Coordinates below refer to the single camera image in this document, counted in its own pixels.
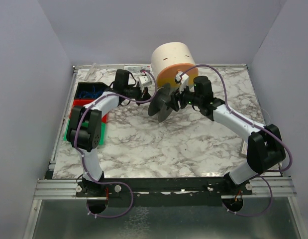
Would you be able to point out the small white cardboard box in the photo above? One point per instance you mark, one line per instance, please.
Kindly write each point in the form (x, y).
(243, 149)

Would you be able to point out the clear plastic strip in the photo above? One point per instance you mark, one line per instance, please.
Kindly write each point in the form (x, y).
(91, 71)

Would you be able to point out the white flat packet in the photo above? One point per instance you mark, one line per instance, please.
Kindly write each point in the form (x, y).
(137, 68)

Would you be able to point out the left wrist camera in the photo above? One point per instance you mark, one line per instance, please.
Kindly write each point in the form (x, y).
(144, 81)

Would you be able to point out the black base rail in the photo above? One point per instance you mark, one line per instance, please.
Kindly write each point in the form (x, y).
(160, 192)

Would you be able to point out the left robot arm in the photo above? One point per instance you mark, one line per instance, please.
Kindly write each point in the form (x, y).
(85, 124)

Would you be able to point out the cream cylindrical drawer cabinet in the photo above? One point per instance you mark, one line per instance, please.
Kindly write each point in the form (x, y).
(169, 59)

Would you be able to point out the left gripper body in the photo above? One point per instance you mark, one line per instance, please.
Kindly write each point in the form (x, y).
(139, 92)

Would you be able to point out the red storage bin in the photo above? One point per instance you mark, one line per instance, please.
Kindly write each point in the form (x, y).
(82, 102)

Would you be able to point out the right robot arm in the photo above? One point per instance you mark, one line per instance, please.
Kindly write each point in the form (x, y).
(264, 148)

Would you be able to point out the green storage bin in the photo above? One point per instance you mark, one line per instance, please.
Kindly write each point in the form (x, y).
(103, 129)

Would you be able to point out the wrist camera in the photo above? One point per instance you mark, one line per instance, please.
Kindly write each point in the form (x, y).
(182, 80)
(144, 81)

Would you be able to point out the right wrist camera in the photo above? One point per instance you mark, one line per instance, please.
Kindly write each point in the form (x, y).
(182, 80)

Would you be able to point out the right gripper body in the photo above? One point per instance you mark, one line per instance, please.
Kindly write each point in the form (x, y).
(175, 101)

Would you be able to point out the black cable spool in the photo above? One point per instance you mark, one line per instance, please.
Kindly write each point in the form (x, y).
(158, 105)

